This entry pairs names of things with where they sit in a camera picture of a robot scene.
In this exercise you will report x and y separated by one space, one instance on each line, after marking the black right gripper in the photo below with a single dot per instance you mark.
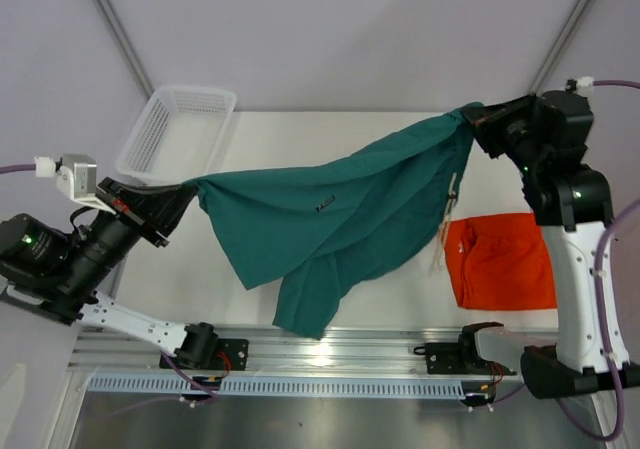
488 121

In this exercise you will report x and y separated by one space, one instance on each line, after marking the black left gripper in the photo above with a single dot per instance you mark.
161 208

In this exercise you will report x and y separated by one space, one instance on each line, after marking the orange shorts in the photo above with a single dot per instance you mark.
499 263

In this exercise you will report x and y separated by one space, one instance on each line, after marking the green shorts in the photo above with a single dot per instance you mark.
320 230

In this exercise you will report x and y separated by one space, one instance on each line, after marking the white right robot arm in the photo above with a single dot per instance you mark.
572 205

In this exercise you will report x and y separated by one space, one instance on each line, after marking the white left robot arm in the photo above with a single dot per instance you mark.
57 275

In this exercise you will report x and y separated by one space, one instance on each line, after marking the white plastic basket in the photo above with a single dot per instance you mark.
178 135

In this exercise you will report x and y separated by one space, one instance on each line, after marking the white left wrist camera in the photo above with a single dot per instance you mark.
76 177

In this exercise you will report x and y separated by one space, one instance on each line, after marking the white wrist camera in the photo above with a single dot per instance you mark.
582 86
76 177

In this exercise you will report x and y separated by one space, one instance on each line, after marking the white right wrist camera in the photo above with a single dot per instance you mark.
582 86

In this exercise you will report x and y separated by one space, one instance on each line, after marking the aluminium corner post right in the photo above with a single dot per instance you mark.
579 10

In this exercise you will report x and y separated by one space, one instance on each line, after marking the aluminium corner post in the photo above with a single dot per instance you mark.
579 10
115 27

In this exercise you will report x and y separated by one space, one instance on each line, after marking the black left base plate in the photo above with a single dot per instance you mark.
228 355

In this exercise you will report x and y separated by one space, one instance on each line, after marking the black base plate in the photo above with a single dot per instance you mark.
228 355
460 357

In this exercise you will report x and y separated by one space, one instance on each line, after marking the white slotted cable duct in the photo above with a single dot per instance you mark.
447 389

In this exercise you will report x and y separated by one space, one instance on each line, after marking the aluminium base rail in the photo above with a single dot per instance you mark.
341 353

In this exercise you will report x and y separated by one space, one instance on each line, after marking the aluminium corner post left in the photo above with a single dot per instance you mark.
115 27

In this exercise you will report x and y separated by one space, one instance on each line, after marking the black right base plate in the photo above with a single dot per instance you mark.
460 357

